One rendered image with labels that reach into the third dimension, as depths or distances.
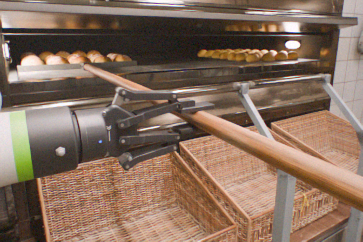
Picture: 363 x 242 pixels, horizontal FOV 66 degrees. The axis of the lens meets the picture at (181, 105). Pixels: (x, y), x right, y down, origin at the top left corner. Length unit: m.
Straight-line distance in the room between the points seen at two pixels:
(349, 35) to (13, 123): 2.09
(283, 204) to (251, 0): 0.97
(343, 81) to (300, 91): 0.47
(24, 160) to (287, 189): 0.73
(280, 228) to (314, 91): 1.17
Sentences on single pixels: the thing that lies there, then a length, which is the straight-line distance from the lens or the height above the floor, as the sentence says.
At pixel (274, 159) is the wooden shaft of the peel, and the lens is 0.35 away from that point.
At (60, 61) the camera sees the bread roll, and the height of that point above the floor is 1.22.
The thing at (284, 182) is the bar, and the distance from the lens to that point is 0.92.
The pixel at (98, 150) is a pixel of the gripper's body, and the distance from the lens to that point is 0.41.
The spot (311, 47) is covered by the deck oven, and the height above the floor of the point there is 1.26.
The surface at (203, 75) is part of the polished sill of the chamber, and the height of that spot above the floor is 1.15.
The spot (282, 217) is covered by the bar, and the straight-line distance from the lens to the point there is 0.98.
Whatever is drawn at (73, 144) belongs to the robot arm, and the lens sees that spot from 0.38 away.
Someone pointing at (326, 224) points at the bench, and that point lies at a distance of 1.38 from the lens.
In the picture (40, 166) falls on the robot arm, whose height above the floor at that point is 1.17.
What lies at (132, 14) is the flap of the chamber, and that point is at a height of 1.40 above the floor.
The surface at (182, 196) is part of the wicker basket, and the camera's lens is 1.27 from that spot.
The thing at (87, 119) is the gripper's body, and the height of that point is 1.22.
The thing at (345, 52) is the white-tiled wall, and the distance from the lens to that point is 2.22.
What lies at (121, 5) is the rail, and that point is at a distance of 1.00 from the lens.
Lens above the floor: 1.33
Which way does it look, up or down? 14 degrees down
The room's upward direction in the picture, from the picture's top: straight up
